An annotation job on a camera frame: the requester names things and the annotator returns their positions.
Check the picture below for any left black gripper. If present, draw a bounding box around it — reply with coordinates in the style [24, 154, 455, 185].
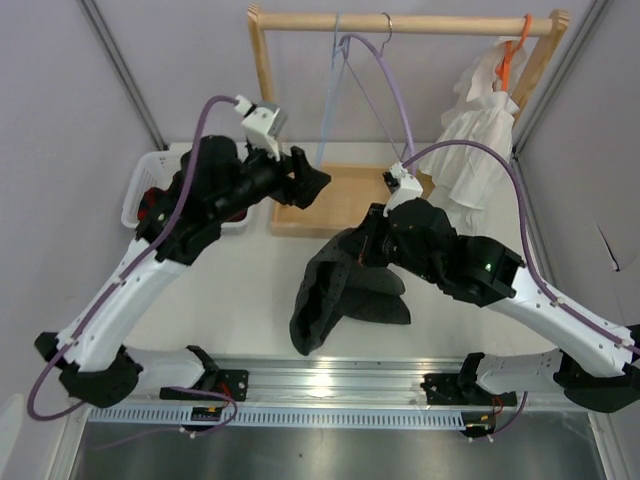
[212, 138, 331, 225]

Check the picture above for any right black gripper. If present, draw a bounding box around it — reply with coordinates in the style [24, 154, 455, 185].
[341, 202, 440, 284]

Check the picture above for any dark grey dotted skirt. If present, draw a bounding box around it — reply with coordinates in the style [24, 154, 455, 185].
[289, 228, 411, 356]

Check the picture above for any light blue wire hanger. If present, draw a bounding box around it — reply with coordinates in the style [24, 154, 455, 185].
[314, 12, 345, 168]

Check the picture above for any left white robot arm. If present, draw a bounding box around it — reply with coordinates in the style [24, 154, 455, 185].
[34, 135, 331, 408]

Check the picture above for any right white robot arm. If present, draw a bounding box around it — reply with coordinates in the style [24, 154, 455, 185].
[344, 199, 639, 413]

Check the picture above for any purple plastic hanger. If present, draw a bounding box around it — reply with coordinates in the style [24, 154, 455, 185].
[332, 12, 417, 164]

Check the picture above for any orange plastic hanger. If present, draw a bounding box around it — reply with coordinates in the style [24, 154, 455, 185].
[495, 13, 533, 92]

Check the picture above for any wooden clothes rack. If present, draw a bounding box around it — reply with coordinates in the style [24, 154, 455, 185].
[247, 5, 570, 238]

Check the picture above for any white plastic basket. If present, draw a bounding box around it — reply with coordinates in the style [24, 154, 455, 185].
[121, 151, 259, 236]

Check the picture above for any red plaid garment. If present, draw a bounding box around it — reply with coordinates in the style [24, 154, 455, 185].
[137, 187, 248, 223]

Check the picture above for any white ruffled garment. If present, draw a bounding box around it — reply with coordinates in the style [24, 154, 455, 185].
[419, 37, 527, 235]

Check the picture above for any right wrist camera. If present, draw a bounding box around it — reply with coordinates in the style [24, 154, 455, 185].
[383, 162, 423, 217]

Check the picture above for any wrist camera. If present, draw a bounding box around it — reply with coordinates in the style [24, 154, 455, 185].
[234, 95, 287, 161]
[383, 162, 423, 217]

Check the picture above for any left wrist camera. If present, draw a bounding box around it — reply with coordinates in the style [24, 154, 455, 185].
[234, 95, 287, 161]

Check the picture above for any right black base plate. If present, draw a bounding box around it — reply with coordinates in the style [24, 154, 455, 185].
[420, 373, 518, 407]

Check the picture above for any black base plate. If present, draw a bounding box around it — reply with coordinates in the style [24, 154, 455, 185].
[420, 373, 518, 407]
[159, 369, 249, 402]

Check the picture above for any aluminium mounting rail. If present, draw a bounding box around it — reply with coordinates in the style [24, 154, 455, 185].
[89, 355, 571, 412]

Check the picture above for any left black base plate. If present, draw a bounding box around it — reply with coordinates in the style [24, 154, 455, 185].
[159, 369, 249, 402]

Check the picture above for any white slotted cable duct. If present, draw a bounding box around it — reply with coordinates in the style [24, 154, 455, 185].
[89, 405, 466, 431]

